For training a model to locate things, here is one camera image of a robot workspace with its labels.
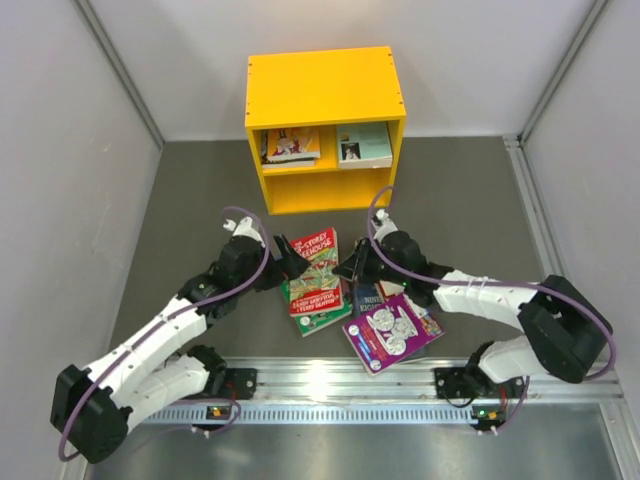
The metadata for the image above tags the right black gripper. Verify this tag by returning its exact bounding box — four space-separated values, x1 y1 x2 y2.
334 238 410 287

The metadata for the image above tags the red 13-Storey Treehouse book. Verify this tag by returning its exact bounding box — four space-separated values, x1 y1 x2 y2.
288 227 344 317

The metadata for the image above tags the Roald Dahl Charlie book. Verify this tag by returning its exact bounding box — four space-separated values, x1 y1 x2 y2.
266 127 321 163

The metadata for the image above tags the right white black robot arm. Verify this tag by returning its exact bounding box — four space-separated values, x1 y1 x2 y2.
333 231 613 397

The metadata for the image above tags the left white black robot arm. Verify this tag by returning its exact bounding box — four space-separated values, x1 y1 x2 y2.
50 233 310 464

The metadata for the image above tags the dark blue Nineteen Eighty-Four book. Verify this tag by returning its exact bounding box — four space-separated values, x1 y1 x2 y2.
350 283 427 363

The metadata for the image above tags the cream red-edged book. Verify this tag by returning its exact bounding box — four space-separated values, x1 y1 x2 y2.
377 280 405 300

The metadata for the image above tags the green treehouse book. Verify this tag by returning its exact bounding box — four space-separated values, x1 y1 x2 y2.
290 280 353 337

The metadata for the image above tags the purple 117-Storey Treehouse book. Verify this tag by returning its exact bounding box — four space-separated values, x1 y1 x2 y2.
342 294 445 377

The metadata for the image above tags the black treehouse book in shelf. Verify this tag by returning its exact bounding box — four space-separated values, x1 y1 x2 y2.
261 157 316 169

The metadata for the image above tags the yellow wooden shelf cabinet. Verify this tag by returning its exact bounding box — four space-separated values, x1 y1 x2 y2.
245 46 407 215

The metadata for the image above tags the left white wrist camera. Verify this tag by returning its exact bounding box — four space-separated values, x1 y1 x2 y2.
223 216 265 247

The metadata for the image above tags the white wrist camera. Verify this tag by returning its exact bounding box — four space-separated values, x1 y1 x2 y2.
223 216 265 247
371 209 398 243

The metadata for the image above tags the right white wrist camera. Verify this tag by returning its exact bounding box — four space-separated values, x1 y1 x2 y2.
371 209 398 243

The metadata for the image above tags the aluminium mounting rail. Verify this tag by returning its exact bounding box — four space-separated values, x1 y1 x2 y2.
228 357 624 404

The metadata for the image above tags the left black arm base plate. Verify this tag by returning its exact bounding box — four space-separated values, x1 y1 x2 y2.
198 368 258 400

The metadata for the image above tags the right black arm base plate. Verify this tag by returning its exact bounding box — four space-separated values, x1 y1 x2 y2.
433 367 525 403

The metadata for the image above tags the slotted cable duct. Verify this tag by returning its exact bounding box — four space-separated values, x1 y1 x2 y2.
145 402 504 426

